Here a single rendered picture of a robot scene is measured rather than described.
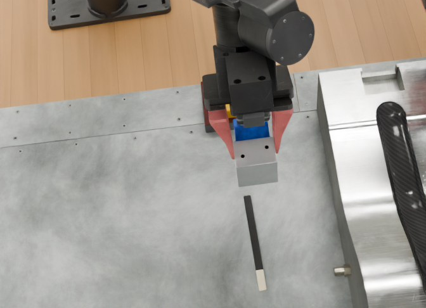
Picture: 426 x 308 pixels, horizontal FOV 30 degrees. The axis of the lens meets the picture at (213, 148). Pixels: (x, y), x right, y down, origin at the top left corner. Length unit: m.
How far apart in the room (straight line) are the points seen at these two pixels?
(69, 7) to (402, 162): 0.61
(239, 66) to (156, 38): 0.45
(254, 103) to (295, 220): 0.31
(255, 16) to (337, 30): 0.47
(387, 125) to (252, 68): 0.29
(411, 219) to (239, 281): 0.24
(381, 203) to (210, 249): 0.24
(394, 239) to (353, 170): 0.12
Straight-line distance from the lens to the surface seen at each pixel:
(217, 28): 0.88
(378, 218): 0.99
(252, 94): 0.81
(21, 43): 1.33
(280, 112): 0.91
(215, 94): 0.90
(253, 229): 1.08
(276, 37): 0.80
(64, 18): 1.33
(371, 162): 1.04
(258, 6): 0.80
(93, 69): 1.26
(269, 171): 0.97
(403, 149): 1.06
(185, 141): 1.16
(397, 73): 1.13
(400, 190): 1.03
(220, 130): 0.92
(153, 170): 1.14
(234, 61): 0.86
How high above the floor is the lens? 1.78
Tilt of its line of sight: 59 degrees down
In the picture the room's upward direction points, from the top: 10 degrees counter-clockwise
